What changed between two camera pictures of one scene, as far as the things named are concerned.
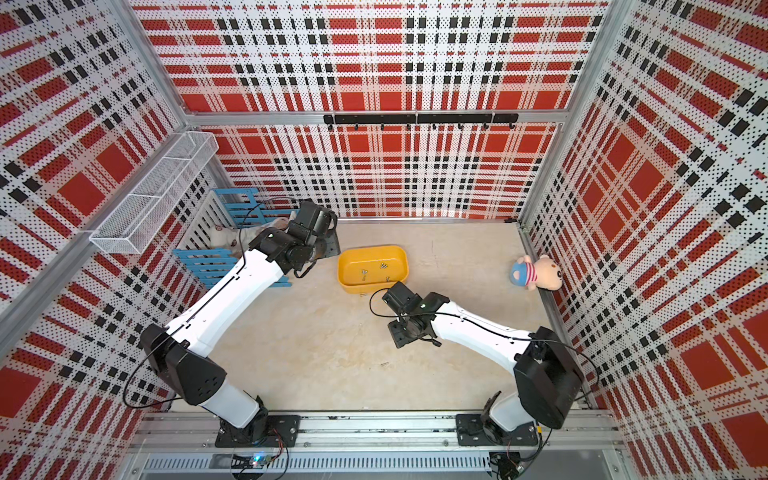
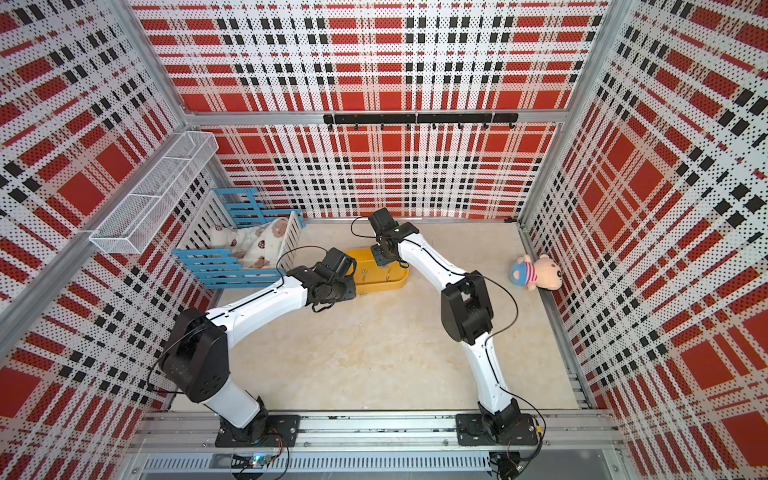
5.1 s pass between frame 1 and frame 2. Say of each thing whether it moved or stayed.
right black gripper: moved
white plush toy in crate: stayed
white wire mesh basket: stayed
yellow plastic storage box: stayed
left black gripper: moved
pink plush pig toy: stayed
